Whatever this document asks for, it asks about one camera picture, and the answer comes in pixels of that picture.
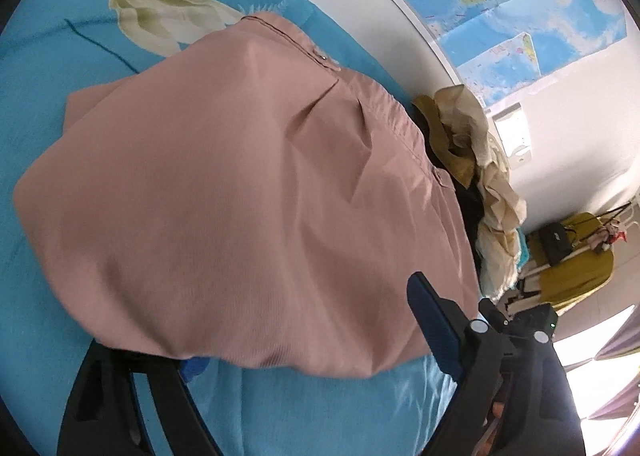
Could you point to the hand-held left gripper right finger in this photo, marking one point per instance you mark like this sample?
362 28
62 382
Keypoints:
432 326

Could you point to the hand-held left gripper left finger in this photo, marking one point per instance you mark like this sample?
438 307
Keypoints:
192 370

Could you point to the pink jacket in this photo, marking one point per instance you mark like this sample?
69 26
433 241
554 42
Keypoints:
250 186

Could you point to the person's right hand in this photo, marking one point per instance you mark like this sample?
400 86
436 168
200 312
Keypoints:
494 428

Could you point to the yellow chair cover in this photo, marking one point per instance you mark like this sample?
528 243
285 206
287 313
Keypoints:
580 276

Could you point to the teal patterned cloth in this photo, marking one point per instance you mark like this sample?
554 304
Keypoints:
522 251

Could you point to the black bag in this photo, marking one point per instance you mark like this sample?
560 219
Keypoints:
554 243

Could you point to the grey curtain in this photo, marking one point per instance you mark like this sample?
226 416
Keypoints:
620 351

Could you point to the colourful trinkets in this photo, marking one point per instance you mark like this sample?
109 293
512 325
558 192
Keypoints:
607 238

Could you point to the black garment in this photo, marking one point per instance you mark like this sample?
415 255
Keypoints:
470 216

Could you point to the beige garment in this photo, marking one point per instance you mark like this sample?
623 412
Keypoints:
500 196

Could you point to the mustard garment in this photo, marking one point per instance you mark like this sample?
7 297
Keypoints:
445 145

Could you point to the blue floral bed sheet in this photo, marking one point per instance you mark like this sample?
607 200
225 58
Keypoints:
50 60

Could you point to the white rack frame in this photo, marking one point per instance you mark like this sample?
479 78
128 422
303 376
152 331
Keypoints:
530 281

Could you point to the colourful wall map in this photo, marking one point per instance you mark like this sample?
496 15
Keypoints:
500 10

